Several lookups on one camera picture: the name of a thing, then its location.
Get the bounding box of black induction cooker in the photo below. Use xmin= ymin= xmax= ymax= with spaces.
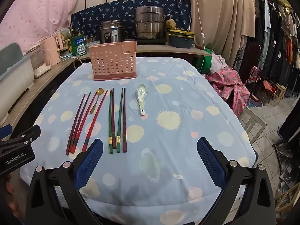
xmin=127 ymin=37 xmax=168 ymax=45

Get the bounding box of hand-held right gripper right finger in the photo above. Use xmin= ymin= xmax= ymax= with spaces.
xmin=197 ymin=137 xmax=277 ymax=225

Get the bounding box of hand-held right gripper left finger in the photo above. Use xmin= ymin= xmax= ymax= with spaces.
xmin=25 ymin=138 xmax=105 ymax=225

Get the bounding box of white dish rack bin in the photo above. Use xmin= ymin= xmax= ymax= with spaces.
xmin=0 ymin=43 xmax=35 ymax=123

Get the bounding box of white ceramic spoon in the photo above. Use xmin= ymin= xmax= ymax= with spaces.
xmin=137 ymin=84 xmax=149 ymax=116

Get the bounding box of pink perforated utensil holder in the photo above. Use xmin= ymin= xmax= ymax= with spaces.
xmin=88 ymin=41 xmax=137 ymax=81

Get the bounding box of blue printed tablecloth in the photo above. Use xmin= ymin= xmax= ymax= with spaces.
xmin=20 ymin=56 xmax=257 ymax=225

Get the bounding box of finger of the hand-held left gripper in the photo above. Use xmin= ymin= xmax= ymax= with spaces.
xmin=0 ymin=124 xmax=42 ymax=149
xmin=0 ymin=125 xmax=13 ymax=138

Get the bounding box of gold metal spoon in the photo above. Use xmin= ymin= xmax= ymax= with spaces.
xmin=90 ymin=88 xmax=105 ymax=114

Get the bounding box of small wooden stool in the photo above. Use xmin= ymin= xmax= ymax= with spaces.
xmin=274 ymin=83 xmax=288 ymax=105

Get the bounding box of stainless steel rice cooker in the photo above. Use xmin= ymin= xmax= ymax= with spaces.
xmin=100 ymin=20 xmax=126 ymax=44

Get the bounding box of green cloth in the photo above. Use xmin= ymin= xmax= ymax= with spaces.
xmin=196 ymin=48 xmax=213 ymax=74

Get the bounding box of blue plastic basin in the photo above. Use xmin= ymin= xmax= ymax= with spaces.
xmin=168 ymin=35 xmax=195 ymax=49

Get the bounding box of grey kitchen counter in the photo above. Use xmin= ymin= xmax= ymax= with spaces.
xmin=136 ymin=43 xmax=212 ymax=57

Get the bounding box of stack of yellow blue bowls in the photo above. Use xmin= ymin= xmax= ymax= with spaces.
xmin=167 ymin=29 xmax=195 ymax=38

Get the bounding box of white blender jug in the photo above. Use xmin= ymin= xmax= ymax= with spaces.
xmin=29 ymin=49 xmax=52 ymax=78

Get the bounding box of green chopstick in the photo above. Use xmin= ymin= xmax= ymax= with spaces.
xmin=108 ymin=90 xmax=114 ymax=154
xmin=116 ymin=88 xmax=124 ymax=153

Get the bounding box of pink electric kettle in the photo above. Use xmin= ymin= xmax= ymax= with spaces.
xmin=41 ymin=32 xmax=64 ymax=67

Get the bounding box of wood grain side counter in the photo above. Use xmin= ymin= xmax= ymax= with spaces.
xmin=0 ymin=56 xmax=81 ymax=128

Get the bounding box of pale lilac cloth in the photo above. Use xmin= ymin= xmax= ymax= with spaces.
xmin=210 ymin=52 xmax=227 ymax=74

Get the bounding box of pink patterned curtain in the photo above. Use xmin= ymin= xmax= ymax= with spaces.
xmin=0 ymin=0 xmax=88 ymax=51

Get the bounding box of person's left hand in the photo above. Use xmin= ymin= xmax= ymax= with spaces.
xmin=3 ymin=175 xmax=16 ymax=194

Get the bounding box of row of hanging clothes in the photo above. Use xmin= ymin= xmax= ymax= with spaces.
xmin=251 ymin=0 xmax=300 ymax=100

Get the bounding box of beige curtain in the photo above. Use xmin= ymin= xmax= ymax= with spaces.
xmin=189 ymin=0 xmax=256 ymax=62

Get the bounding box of grey metal chair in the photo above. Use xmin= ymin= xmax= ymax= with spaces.
xmin=238 ymin=107 xmax=267 ymax=146

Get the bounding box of dark wooden chair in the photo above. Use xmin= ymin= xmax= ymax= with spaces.
xmin=238 ymin=41 xmax=262 ymax=85

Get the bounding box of white cable with switch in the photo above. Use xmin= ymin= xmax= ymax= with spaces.
xmin=193 ymin=0 xmax=207 ymax=52

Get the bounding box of navy floral cloth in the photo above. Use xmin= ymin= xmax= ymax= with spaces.
xmin=71 ymin=0 xmax=192 ymax=43

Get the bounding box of pink floral cloth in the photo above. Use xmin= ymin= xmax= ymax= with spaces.
xmin=205 ymin=67 xmax=251 ymax=118

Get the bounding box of green tin can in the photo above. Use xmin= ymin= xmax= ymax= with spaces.
xmin=70 ymin=36 xmax=86 ymax=57

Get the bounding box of stainless steel steamer pot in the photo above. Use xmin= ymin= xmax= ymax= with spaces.
xmin=133 ymin=6 xmax=172 ymax=40

